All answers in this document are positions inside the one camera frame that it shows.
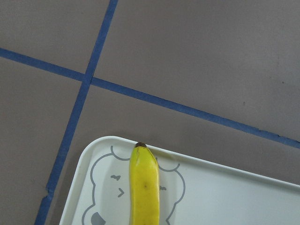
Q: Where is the yellow banana with brown tip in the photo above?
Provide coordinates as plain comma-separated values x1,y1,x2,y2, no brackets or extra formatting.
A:
129,142,160,225

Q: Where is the white rectangular tray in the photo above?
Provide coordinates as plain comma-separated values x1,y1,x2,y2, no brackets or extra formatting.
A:
60,136,300,225

